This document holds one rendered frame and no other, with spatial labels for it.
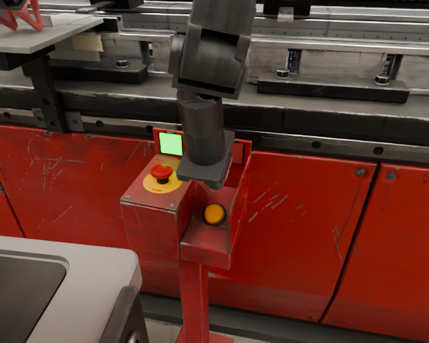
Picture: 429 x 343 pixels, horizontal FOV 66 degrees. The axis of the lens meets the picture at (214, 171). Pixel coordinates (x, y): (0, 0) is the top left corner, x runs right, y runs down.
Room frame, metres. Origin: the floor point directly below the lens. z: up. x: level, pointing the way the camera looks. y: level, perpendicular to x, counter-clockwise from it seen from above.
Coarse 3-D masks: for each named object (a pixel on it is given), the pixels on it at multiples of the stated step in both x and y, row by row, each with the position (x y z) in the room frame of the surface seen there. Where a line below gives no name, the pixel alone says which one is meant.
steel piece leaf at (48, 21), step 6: (42, 18) 0.73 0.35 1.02; (48, 18) 0.72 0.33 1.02; (54, 18) 0.80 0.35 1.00; (60, 18) 0.80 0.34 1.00; (66, 18) 0.80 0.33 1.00; (72, 18) 0.80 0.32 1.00; (78, 18) 0.80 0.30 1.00; (48, 24) 0.72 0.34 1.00; (54, 24) 0.73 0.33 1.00; (60, 24) 0.74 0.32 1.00
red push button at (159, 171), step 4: (160, 164) 0.51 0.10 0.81; (164, 164) 0.51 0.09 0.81; (152, 168) 0.50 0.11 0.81; (156, 168) 0.49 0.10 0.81; (160, 168) 0.49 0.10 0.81; (164, 168) 0.49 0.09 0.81; (168, 168) 0.49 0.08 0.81; (152, 172) 0.48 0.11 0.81; (156, 172) 0.48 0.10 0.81; (160, 172) 0.48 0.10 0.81; (164, 172) 0.48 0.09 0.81; (168, 172) 0.48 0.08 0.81; (156, 176) 0.47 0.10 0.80; (160, 176) 0.47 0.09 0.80; (164, 176) 0.47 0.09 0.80; (168, 176) 0.48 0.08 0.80; (160, 180) 0.48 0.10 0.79; (164, 180) 0.48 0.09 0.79; (168, 180) 0.49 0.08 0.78
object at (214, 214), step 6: (216, 204) 0.48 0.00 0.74; (210, 210) 0.47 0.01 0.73; (216, 210) 0.47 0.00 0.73; (222, 210) 0.47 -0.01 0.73; (204, 216) 0.46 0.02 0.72; (210, 216) 0.46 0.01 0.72; (216, 216) 0.46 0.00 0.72; (222, 216) 0.46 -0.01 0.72; (210, 222) 0.45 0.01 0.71; (216, 222) 0.45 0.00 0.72
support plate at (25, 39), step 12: (0, 24) 0.74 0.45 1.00; (24, 24) 0.74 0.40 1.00; (72, 24) 0.74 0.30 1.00; (96, 24) 0.79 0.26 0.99; (0, 36) 0.64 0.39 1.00; (12, 36) 0.64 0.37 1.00; (24, 36) 0.64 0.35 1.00; (36, 36) 0.64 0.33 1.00; (48, 36) 0.64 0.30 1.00; (60, 36) 0.65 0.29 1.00; (0, 48) 0.57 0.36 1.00; (12, 48) 0.57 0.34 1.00; (24, 48) 0.57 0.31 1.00; (36, 48) 0.58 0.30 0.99
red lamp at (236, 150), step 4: (232, 144) 0.54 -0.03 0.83; (236, 144) 0.54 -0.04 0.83; (240, 144) 0.54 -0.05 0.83; (232, 148) 0.54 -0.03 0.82; (236, 148) 0.54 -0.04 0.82; (240, 148) 0.54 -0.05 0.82; (232, 152) 0.54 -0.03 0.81; (236, 152) 0.54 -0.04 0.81; (240, 152) 0.54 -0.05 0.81; (232, 156) 0.54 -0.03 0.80; (236, 156) 0.54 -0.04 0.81; (240, 156) 0.54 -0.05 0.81; (232, 160) 0.54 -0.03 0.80; (236, 160) 0.54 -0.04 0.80; (240, 160) 0.54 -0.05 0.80; (240, 164) 0.54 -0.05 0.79
